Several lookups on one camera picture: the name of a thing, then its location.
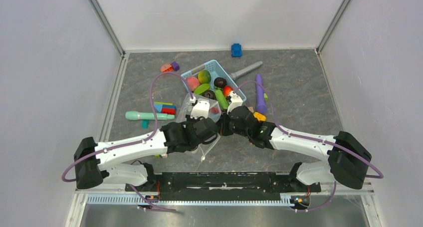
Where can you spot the purple toy microphone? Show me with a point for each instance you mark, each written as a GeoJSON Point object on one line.
{"type": "Point", "coordinates": [261, 106]}

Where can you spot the dark toy mangosteen lower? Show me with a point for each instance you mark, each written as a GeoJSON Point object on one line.
{"type": "Point", "coordinates": [209, 94]}

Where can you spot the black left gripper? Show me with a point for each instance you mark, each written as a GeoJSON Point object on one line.
{"type": "Point", "coordinates": [189, 119]}

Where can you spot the dark toy mangosteen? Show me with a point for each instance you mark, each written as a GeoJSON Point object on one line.
{"type": "Point", "coordinates": [209, 94]}
{"type": "Point", "coordinates": [220, 82]}

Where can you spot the light blue plastic basket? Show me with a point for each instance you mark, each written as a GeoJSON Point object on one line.
{"type": "Point", "coordinates": [215, 70]}

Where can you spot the green toy pea pod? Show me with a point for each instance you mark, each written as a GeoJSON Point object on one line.
{"type": "Point", "coordinates": [201, 89]}

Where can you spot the orange red toy fruit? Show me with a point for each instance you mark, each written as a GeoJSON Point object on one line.
{"type": "Point", "coordinates": [227, 90]}

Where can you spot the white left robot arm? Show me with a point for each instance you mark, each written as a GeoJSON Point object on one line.
{"type": "Point", "coordinates": [96, 163]}

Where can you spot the purple toy brick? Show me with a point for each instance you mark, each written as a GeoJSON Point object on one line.
{"type": "Point", "coordinates": [175, 66]}

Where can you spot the green orange toy mango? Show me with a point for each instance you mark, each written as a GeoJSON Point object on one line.
{"type": "Point", "coordinates": [204, 77]}

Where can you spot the orange brick stack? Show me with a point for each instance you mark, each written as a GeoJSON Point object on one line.
{"type": "Point", "coordinates": [260, 117]}

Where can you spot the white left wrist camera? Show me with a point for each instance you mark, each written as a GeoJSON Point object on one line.
{"type": "Point", "coordinates": [200, 108]}

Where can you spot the mint green toy microphone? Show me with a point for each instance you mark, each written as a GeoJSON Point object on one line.
{"type": "Point", "coordinates": [134, 115]}

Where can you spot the pink toy peach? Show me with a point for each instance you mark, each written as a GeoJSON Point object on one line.
{"type": "Point", "coordinates": [192, 83]}

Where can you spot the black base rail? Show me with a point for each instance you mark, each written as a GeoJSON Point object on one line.
{"type": "Point", "coordinates": [224, 186]}

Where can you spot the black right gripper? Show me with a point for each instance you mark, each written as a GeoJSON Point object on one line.
{"type": "Point", "coordinates": [222, 124]}

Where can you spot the orange toy brick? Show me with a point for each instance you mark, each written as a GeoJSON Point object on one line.
{"type": "Point", "coordinates": [166, 67]}

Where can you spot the green white brick block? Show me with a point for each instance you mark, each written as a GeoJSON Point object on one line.
{"type": "Point", "coordinates": [161, 156]}

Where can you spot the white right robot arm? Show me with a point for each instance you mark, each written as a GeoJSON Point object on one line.
{"type": "Point", "coordinates": [340, 158]}

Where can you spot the red toy chili pepper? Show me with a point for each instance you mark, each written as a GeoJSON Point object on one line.
{"type": "Point", "coordinates": [215, 110]}

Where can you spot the dark toy mangosteen upper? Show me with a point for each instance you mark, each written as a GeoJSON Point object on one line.
{"type": "Point", "coordinates": [220, 82]}

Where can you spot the multicolour brick stack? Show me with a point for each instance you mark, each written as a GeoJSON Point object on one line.
{"type": "Point", "coordinates": [166, 108]}

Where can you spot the clear polka dot zip bag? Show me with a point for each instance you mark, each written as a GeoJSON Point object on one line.
{"type": "Point", "coordinates": [200, 151]}

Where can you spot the blue toy brick car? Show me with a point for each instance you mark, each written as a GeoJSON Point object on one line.
{"type": "Point", "coordinates": [236, 50]}

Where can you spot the green toy cucumber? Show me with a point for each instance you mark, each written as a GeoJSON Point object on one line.
{"type": "Point", "coordinates": [222, 101]}

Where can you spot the teal small block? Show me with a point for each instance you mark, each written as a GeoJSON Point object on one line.
{"type": "Point", "coordinates": [145, 124]}

